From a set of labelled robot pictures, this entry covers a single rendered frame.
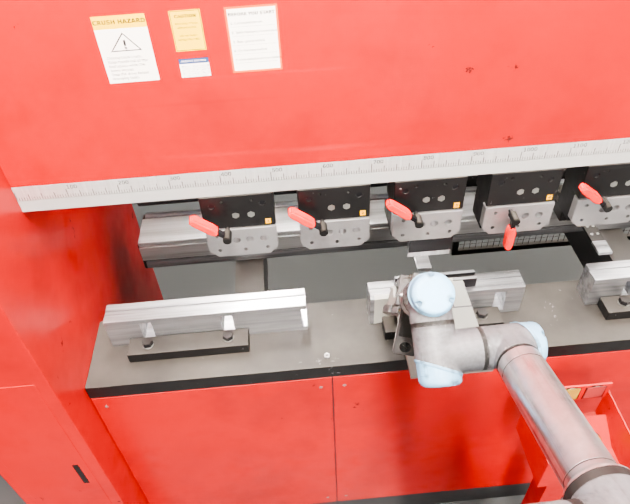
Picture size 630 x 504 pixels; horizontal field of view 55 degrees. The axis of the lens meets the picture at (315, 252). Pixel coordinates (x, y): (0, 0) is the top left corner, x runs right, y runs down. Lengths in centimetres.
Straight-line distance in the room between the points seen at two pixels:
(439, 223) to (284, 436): 78
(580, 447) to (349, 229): 66
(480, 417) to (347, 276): 127
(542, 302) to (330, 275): 141
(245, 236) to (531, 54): 66
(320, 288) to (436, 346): 184
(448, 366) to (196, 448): 96
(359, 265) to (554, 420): 210
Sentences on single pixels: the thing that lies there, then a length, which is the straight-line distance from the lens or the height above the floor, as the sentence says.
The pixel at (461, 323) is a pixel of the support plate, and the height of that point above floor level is 100.
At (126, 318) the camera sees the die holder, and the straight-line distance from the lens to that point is 155.
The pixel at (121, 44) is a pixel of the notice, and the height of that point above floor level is 167.
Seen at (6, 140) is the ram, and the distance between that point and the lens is 123.
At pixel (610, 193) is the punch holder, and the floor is 126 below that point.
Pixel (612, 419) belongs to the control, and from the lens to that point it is 166.
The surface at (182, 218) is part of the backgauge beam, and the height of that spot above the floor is 99.
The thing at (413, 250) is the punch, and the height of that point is 111.
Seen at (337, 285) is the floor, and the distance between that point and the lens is 284.
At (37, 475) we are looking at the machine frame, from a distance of 176.
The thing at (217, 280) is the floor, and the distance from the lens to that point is 293.
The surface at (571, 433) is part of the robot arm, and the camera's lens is 90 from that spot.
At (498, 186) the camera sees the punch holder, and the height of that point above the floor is 131.
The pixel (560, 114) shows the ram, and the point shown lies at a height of 147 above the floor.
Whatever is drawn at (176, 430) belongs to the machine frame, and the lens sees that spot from 172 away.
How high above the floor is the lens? 210
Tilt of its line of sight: 44 degrees down
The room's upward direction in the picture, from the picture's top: 3 degrees counter-clockwise
